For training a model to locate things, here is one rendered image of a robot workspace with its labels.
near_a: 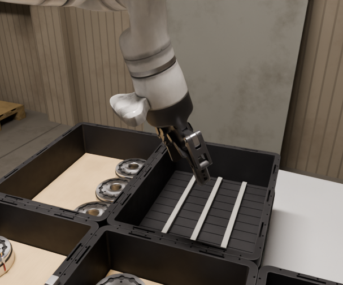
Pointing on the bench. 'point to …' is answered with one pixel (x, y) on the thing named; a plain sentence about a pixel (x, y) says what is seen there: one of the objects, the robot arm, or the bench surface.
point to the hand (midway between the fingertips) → (189, 168)
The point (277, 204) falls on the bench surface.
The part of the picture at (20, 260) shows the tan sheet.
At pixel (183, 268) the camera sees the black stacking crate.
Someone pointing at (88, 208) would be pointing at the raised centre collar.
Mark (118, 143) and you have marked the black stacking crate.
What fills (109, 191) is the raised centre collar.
